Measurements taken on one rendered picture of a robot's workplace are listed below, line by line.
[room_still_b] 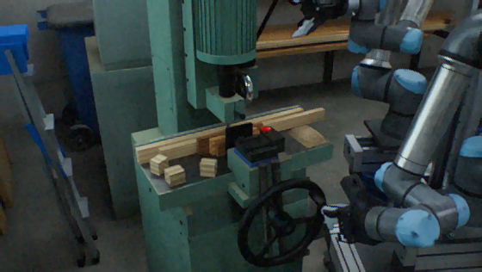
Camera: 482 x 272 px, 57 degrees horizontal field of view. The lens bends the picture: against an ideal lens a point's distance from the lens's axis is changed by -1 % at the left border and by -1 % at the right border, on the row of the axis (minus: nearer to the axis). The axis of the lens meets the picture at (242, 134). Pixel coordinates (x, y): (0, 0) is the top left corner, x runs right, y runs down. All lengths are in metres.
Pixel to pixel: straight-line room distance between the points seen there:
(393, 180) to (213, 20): 0.62
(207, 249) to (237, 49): 0.62
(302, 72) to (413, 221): 3.43
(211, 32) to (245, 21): 0.10
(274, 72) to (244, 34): 2.91
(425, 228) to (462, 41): 0.39
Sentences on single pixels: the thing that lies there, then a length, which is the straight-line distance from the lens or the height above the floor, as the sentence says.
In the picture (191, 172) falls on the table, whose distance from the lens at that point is 1.34.
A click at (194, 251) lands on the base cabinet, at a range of 1.43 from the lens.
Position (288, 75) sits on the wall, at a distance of 4.24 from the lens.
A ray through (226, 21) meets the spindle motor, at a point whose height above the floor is 1.32.
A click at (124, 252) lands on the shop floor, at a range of 2.46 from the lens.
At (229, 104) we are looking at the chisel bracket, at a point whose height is 1.06.
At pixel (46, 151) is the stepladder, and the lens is 2.09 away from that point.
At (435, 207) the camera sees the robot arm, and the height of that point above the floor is 1.04.
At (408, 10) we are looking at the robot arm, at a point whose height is 1.31.
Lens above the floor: 1.63
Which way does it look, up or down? 28 degrees down
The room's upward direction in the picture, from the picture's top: straight up
